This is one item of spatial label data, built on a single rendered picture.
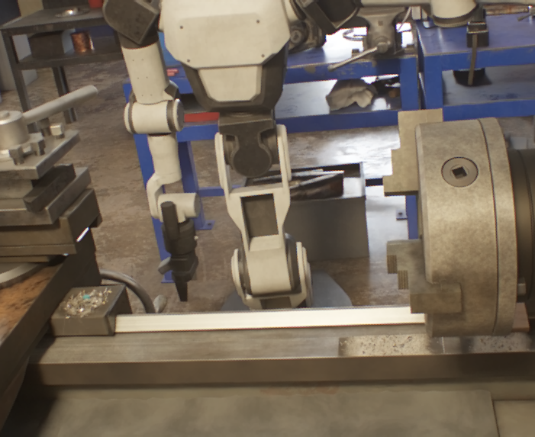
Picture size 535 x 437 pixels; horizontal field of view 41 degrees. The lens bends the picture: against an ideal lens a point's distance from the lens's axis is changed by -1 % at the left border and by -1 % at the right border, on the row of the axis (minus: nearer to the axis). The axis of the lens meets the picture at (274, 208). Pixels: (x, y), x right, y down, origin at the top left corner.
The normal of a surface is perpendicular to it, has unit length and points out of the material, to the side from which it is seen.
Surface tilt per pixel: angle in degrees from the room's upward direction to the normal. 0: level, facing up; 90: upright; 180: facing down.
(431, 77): 90
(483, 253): 75
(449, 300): 94
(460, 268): 81
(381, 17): 65
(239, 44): 101
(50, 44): 90
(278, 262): 86
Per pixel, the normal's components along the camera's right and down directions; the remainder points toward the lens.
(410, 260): -0.14, -0.86
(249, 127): 0.03, 0.60
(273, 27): 0.60, 0.34
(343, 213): -0.07, 0.43
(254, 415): -0.39, -0.75
